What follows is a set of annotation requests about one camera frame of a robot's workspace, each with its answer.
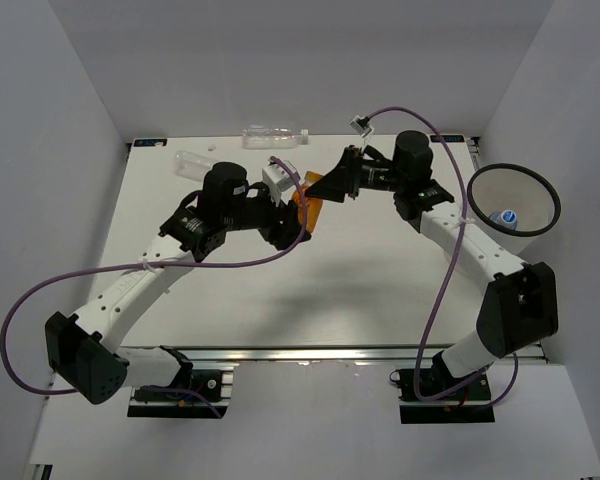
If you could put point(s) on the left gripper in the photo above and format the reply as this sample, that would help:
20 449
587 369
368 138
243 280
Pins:
281 235

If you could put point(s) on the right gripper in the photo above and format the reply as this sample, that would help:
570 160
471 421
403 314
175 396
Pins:
344 179

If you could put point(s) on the orange juice bottle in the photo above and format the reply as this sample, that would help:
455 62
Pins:
314 205

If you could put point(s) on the clear bottle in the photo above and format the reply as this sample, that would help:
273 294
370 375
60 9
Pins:
272 138
192 166

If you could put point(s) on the blue label bottle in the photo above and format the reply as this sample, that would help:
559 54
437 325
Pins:
506 218

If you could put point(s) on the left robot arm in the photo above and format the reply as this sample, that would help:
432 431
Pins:
85 348

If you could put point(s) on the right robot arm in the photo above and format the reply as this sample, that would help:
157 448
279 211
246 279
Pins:
519 305

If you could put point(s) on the white bin black rim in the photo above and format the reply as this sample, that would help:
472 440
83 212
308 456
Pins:
515 210

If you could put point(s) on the black logo sticker right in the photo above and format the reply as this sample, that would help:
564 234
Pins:
447 138

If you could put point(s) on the black logo sticker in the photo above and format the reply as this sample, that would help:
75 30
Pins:
447 138
149 142

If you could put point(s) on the black logo sticker left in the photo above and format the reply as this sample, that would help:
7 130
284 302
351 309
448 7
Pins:
149 142

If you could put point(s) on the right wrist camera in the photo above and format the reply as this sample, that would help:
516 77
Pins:
363 128

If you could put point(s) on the aluminium table rail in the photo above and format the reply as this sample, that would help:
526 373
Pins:
227 358

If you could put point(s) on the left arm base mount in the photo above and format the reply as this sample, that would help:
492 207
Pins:
206 395

